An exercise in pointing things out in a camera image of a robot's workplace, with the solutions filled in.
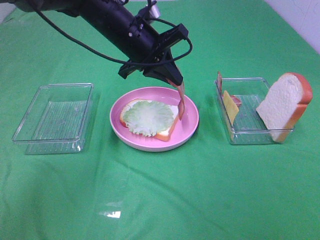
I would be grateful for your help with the clear plastic film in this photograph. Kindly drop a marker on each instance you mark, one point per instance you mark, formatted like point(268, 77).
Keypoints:
point(111, 191)

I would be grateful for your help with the green lettuce leaf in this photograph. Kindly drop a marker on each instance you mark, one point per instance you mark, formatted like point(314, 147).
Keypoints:
point(148, 117)

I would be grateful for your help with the bacon strip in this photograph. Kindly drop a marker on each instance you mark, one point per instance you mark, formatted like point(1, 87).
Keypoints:
point(181, 91)

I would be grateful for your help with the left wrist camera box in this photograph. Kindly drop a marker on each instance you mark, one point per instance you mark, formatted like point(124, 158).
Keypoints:
point(150, 11)

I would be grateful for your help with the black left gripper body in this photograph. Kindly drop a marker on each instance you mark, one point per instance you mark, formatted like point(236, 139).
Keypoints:
point(140, 42)

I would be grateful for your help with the clear plastic tray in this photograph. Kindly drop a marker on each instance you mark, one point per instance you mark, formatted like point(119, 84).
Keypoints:
point(248, 128)
point(56, 121)

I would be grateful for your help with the ham slice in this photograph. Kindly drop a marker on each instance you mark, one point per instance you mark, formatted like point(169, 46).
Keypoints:
point(219, 82)

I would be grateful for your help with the bread slice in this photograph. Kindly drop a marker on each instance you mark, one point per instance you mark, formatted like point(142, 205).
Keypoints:
point(286, 101)
point(165, 135)

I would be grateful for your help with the left clear plastic tray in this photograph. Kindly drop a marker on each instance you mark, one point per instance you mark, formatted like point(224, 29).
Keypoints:
point(56, 121)

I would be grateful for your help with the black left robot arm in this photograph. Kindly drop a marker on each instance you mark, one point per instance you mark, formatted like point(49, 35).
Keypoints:
point(93, 11)

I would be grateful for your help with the green table cloth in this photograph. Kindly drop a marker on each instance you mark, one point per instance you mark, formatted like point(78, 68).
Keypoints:
point(206, 189)

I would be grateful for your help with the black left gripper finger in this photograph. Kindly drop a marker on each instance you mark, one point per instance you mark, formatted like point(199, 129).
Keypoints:
point(165, 72)

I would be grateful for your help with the yellow cheese slice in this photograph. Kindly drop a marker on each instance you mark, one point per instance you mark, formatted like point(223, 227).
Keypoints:
point(232, 104)

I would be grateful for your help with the right clear plastic tray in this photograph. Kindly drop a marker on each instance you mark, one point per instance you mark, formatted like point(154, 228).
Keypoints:
point(248, 128)

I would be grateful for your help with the pink round plate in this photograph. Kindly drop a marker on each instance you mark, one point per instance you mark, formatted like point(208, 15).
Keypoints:
point(182, 132)

